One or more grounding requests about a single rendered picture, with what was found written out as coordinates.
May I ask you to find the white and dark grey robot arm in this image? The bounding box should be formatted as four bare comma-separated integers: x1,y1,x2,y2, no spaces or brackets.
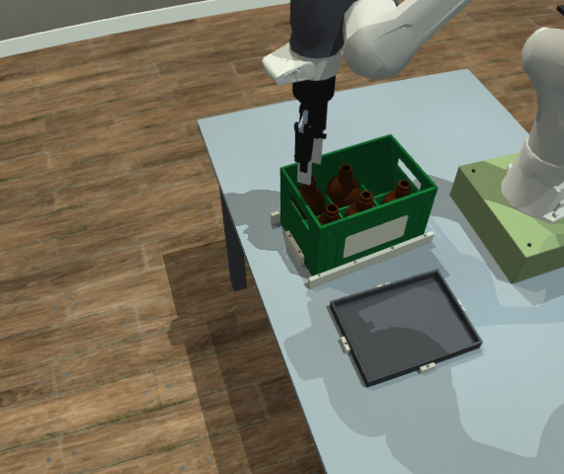
262,0,564,224

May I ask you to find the green crate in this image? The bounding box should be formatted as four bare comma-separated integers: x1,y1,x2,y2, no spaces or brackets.
281,134,438,276

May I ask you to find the brown bottle with green label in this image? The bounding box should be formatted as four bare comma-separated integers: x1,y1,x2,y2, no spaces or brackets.
345,191,375,217

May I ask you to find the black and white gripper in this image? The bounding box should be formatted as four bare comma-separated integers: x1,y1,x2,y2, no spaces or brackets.
292,75,336,186

